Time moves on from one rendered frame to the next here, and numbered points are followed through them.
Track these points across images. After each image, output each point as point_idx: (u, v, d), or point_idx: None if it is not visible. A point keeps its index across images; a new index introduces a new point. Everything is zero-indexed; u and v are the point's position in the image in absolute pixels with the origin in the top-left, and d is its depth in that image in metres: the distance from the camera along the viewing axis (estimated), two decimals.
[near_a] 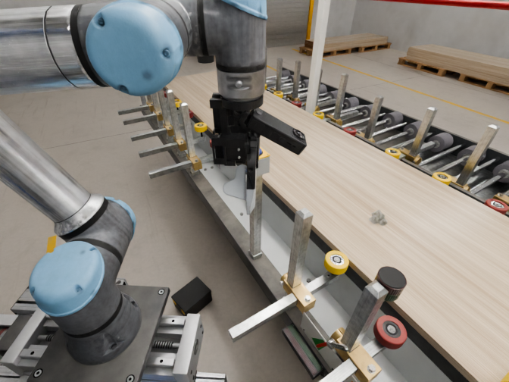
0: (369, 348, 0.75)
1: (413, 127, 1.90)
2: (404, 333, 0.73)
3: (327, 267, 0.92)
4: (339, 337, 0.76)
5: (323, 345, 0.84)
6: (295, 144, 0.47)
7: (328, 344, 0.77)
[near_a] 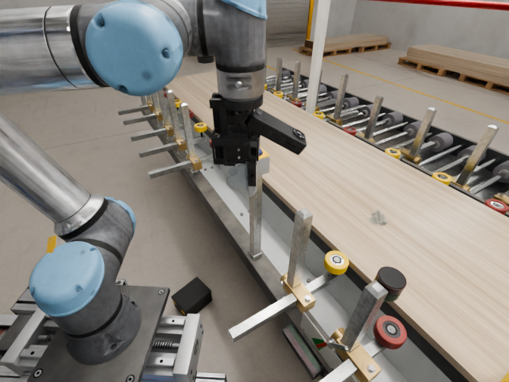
0: (368, 348, 0.75)
1: (413, 127, 1.90)
2: (404, 334, 0.73)
3: (327, 267, 0.92)
4: (339, 337, 0.76)
5: (323, 345, 0.84)
6: (295, 144, 0.47)
7: (328, 344, 0.77)
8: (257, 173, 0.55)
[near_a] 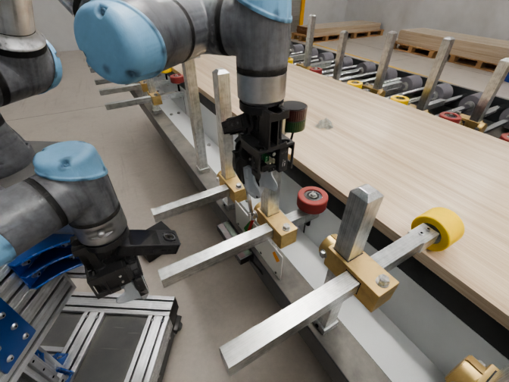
0: (289, 216, 0.72)
1: None
2: (325, 198, 0.70)
3: None
4: (260, 207, 0.73)
5: (250, 227, 0.80)
6: None
7: (248, 215, 0.73)
8: None
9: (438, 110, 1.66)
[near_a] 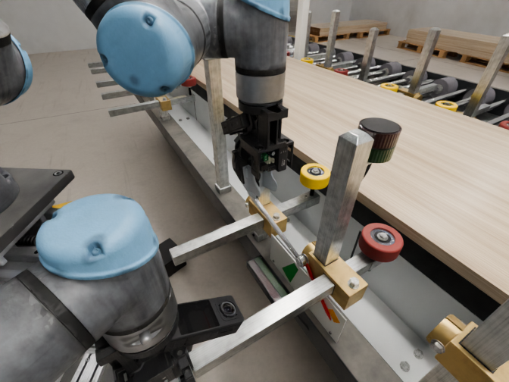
0: (351, 263, 0.55)
1: (413, 74, 1.70)
2: (399, 241, 0.54)
3: (303, 180, 0.73)
4: (313, 250, 0.57)
5: None
6: None
7: (296, 261, 0.57)
8: None
9: (477, 116, 1.49)
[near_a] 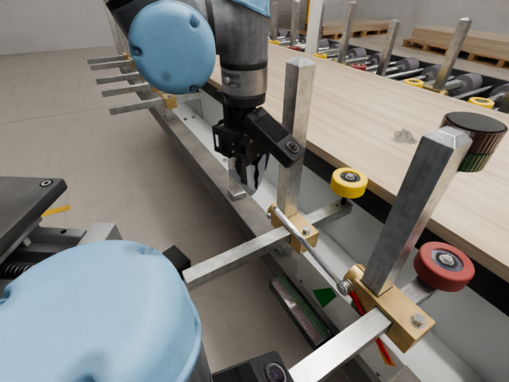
0: (408, 292, 0.45)
1: (433, 70, 1.60)
2: (469, 266, 0.43)
3: (335, 187, 0.62)
4: (359, 275, 0.46)
5: None
6: (282, 155, 0.44)
7: (338, 289, 0.47)
8: (258, 175, 0.54)
9: None
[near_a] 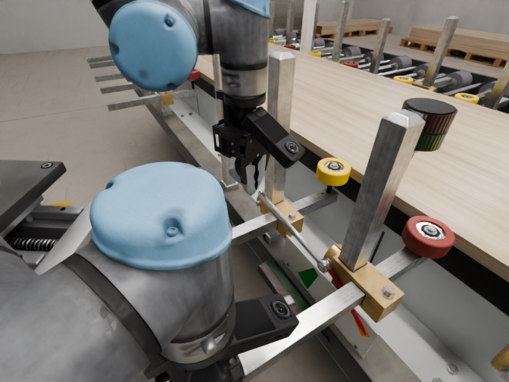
0: (396, 259, 0.50)
1: (425, 68, 1.63)
2: (451, 235, 0.49)
3: (320, 175, 0.66)
4: (337, 254, 0.50)
5: None
6: (281, 155, 0.44)
7: (318, 266, 0.51)
8: (258, 175, 0.54)
9: None
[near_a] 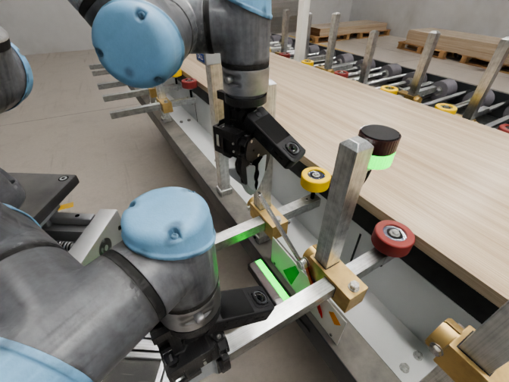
0: (366, 258, 0.58)
1: (413, 76, 1.71)
2: (411, 237, 0.56)
3: (304, 183, 0.73)
4: (313, 253, 0.57)
5: None
6: (282, 156, 0.44)
7: (298, 264, 0.58)
8: (259, 175, 0.54)
9: (476, 117, 1.50)
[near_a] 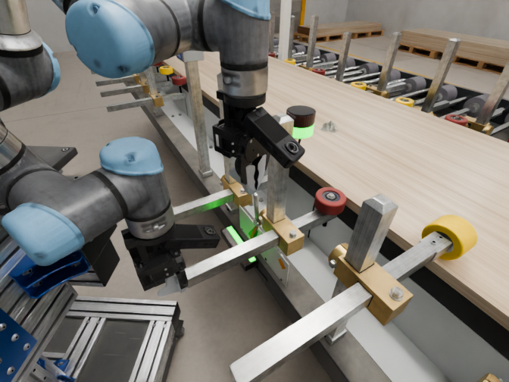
0: (308, 216, 0.72)
1: None
2: (343, 198, 0.70)
3: None
4: (266, 213, 0.71)
5: (254, 232, 0.79)
6: (281, 155, 0.44)
7: (254, 221, 0.72)
8: (258, 175, 0.54)
9: (441, 111, 1.64)
